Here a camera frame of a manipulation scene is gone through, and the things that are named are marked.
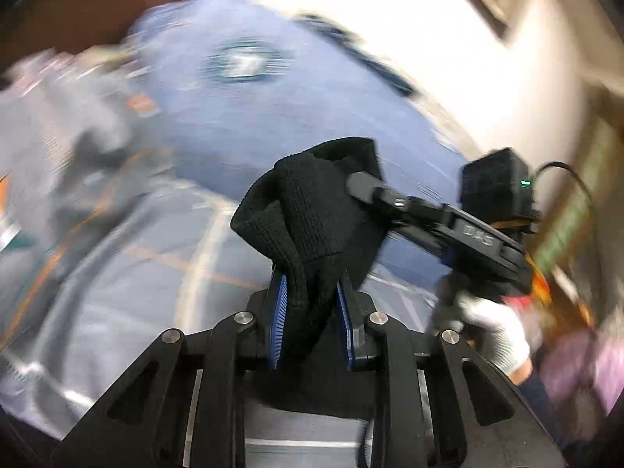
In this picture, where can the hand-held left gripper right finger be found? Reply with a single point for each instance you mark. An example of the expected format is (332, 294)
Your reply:
(345, 324)

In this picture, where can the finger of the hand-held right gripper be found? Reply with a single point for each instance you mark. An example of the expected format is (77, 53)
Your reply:
(419, 241)
(385, 197)

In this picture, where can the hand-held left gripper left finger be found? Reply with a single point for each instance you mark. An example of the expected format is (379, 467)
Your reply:
(277, 324)

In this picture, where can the black knit sock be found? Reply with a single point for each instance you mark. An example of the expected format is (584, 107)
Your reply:
(317, 224)

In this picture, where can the person's right forearm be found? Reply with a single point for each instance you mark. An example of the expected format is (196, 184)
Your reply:
(541, 399)

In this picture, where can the person's right hand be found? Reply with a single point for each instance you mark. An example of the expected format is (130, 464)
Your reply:
(497, 331)

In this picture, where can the blue plaid quilt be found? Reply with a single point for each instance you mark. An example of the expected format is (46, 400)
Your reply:
(273, 107)

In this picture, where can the grey printed bedsheet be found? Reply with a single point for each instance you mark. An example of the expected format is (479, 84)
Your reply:
(122, 253)

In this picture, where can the purple cloth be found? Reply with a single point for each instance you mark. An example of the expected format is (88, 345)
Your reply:
(580, 375)

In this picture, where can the brown headboard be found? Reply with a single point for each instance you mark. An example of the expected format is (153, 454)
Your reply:
(83, 5)

